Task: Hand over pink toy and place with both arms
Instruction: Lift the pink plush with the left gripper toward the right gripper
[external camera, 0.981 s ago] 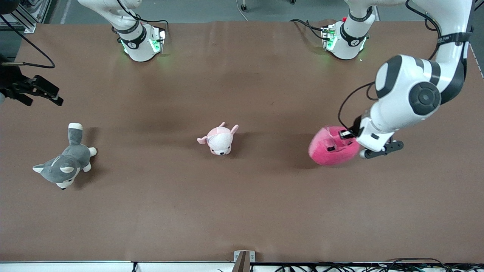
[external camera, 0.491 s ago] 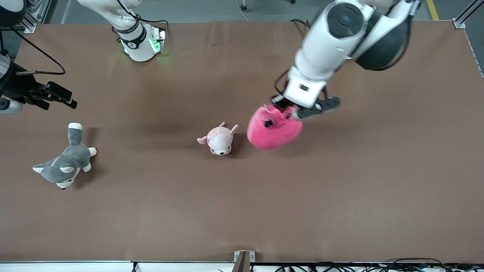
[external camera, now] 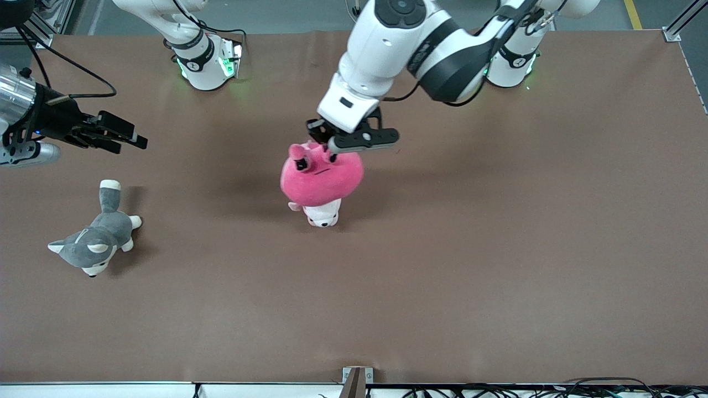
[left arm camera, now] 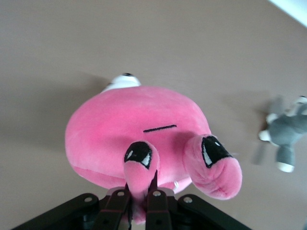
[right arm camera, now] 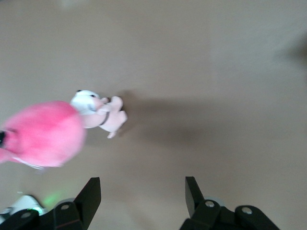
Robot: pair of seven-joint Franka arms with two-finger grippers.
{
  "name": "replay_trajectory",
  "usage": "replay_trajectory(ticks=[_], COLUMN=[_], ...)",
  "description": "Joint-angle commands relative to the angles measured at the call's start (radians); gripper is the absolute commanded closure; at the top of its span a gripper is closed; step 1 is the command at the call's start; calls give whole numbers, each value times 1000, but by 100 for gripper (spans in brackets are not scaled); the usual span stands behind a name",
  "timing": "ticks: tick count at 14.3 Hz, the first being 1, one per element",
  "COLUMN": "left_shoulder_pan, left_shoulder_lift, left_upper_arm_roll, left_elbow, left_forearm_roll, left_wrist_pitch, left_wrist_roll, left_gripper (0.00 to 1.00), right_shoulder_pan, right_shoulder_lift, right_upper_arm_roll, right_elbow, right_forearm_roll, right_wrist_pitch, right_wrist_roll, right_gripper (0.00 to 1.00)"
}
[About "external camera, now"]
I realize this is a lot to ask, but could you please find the grey white husky plush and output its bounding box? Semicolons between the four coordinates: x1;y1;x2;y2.
48;180;143;278

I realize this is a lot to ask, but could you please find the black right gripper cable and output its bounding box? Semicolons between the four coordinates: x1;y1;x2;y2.
15;25;118;106

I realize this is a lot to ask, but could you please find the brown paper table cover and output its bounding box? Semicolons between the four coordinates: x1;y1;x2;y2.
0;29;708;385

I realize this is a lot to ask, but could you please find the aluminium frame post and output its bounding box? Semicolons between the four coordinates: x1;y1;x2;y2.
662;0;708;43
22;0;76;49

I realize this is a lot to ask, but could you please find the black cable tangle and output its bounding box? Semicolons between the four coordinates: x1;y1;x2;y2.
398;377;708;398

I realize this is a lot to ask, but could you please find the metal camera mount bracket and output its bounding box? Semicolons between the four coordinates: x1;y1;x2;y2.
339;366;374;398

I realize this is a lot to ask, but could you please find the pale pink plush puppy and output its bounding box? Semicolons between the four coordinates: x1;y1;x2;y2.
288;197;342;228

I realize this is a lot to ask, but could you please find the black right arm base cable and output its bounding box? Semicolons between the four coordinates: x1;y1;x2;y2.
191;21;248;39

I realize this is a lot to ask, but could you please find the round hot pink plush toy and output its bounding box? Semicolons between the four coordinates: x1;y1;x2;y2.
280;142;366;207

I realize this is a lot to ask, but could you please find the white table edge rail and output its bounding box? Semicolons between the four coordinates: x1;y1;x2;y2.
0;381;708;398

